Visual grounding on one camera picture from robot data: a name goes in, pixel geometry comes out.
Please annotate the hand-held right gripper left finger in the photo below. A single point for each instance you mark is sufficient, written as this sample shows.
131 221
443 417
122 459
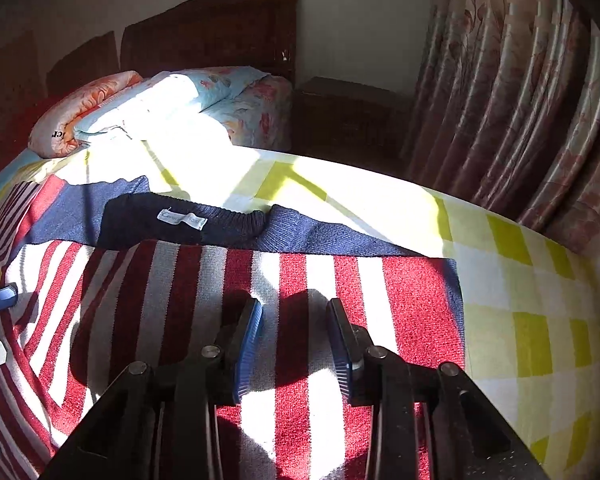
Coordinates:
247 350

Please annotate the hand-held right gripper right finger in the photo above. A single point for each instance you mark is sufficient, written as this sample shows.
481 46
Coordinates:
340 350

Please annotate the red white striped navy sweater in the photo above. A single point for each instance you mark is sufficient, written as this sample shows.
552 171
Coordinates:
180 280

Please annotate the yellow white checked bed sheet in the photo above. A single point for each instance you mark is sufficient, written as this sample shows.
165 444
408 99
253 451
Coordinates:
530 285

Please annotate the orange floral pillow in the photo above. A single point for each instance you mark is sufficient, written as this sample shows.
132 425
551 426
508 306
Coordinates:
80 115

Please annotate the dark wooden nightstand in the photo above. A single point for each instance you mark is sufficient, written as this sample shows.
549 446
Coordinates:
350 115

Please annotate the small wooden headboard panel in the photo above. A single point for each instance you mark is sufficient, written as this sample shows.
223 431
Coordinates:
82 65

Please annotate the light blue floral folded quilt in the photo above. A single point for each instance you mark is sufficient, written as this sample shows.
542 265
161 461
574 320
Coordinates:
240 100

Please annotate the pink floral curtain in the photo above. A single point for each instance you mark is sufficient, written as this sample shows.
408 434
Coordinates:
510 85

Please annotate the large wooden headboard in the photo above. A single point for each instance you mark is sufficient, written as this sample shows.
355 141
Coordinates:
215 30

